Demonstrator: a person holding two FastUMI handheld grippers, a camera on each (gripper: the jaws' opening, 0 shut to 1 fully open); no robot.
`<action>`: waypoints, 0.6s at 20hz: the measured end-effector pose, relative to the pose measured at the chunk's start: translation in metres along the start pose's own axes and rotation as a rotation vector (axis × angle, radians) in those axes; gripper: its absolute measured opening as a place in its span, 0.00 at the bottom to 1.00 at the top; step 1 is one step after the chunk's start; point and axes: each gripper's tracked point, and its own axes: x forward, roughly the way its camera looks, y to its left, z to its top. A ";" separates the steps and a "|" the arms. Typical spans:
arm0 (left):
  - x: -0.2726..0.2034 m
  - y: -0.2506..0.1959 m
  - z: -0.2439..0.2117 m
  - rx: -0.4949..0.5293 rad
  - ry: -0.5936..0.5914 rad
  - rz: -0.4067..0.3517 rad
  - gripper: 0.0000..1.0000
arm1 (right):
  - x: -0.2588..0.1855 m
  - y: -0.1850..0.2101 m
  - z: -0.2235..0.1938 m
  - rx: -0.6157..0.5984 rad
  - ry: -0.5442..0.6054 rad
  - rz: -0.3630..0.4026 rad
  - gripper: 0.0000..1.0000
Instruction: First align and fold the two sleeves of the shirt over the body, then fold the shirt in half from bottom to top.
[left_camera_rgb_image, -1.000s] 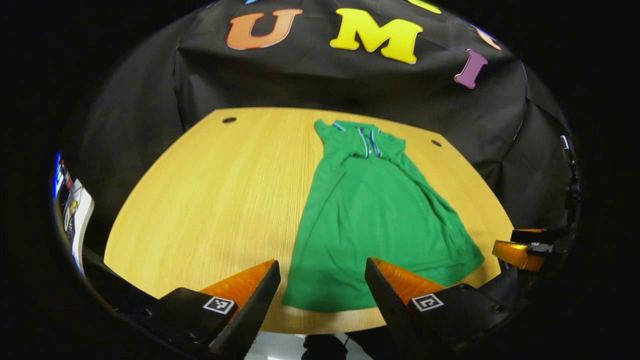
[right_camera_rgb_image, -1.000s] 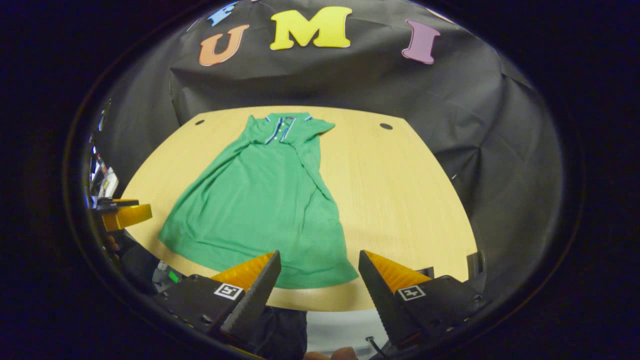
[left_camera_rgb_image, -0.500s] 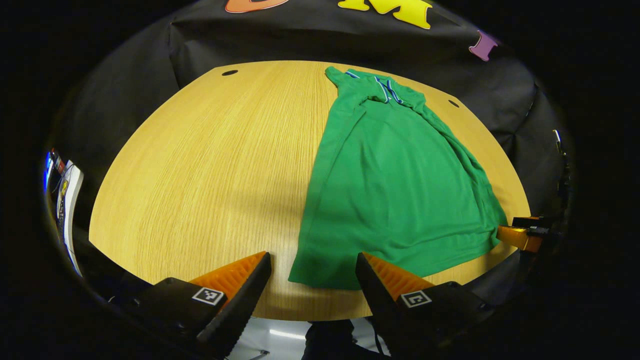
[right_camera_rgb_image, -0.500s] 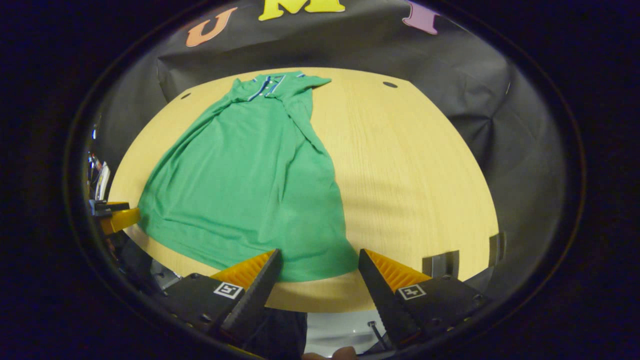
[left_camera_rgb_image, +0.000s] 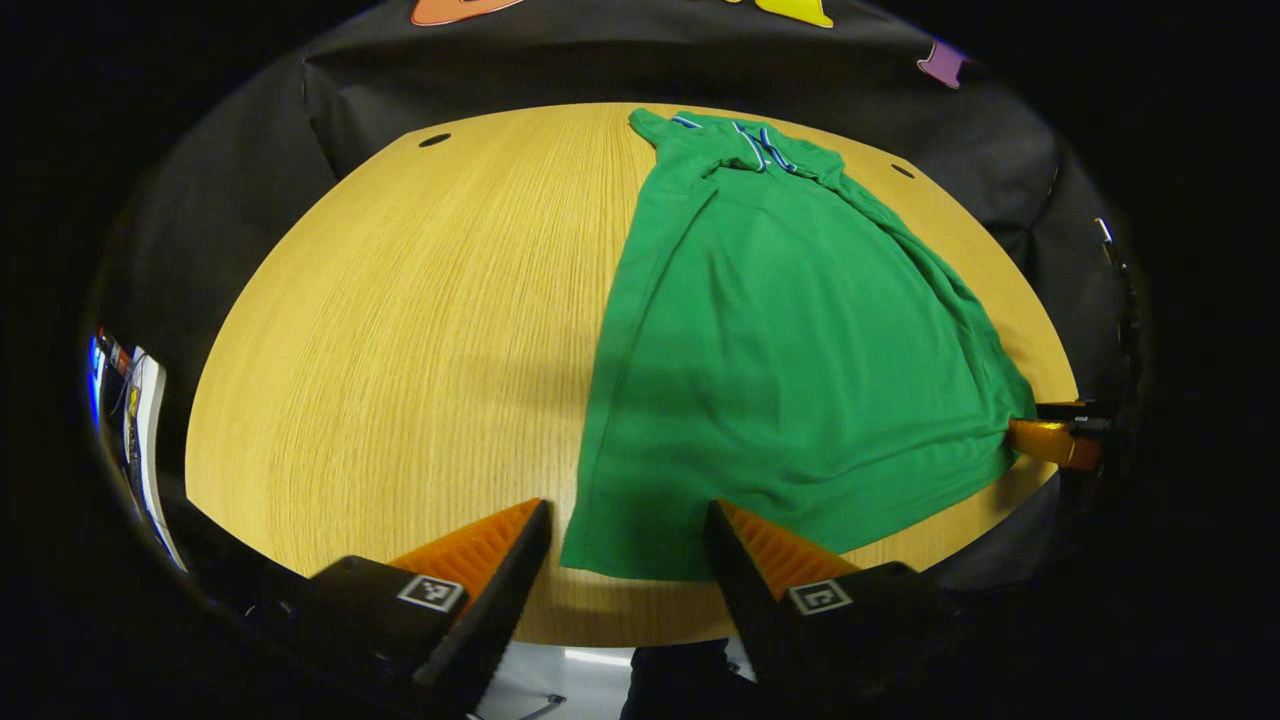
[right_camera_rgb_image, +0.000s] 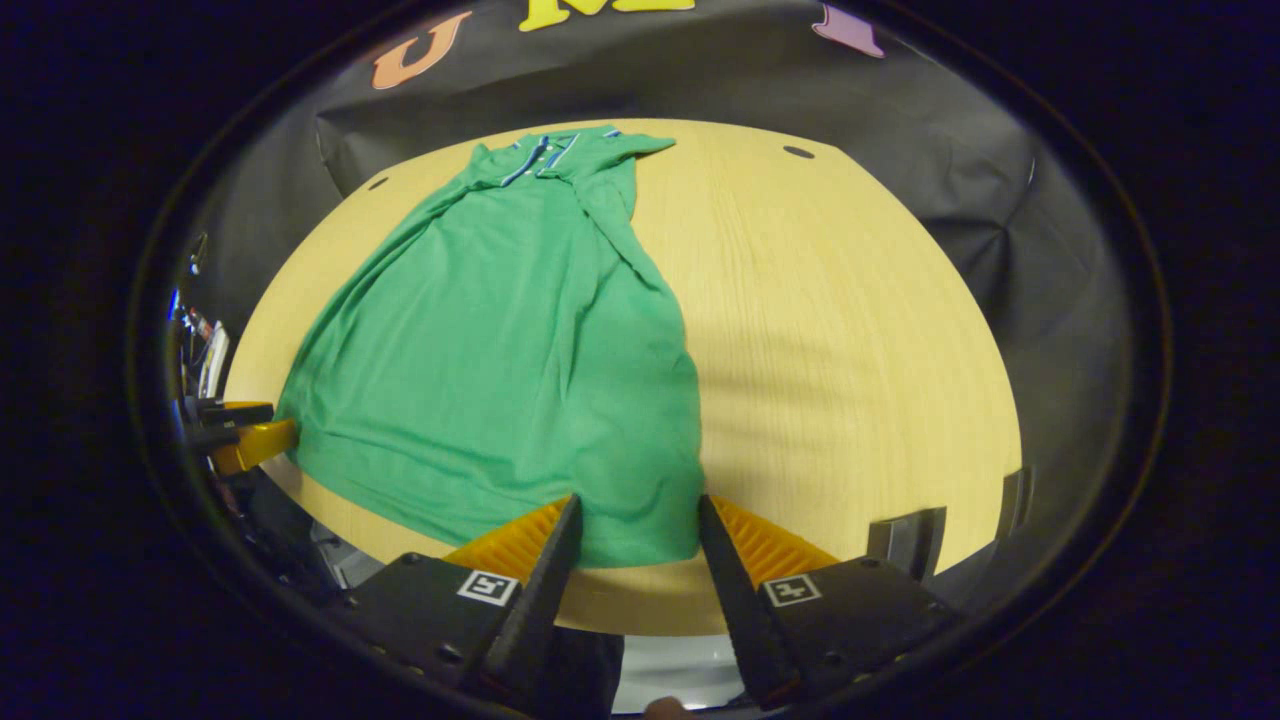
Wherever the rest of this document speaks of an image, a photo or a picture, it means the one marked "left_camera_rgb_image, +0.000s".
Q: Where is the person's leg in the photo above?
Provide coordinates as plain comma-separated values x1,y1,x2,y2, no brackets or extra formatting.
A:
620,640,746,720

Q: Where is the white panel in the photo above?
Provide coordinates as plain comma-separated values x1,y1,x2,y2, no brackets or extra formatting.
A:
122,345,189,573

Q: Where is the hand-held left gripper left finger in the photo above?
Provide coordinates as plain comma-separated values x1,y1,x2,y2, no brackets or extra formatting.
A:
250,497,554,716

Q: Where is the coloured lit screen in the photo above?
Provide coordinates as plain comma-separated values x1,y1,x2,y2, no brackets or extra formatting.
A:
85,328,131,431

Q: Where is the green T-shirt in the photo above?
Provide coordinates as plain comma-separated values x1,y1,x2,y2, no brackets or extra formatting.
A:
560,107,1039,583

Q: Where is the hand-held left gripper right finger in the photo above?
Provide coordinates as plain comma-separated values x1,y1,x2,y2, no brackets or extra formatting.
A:
703,499,961,701

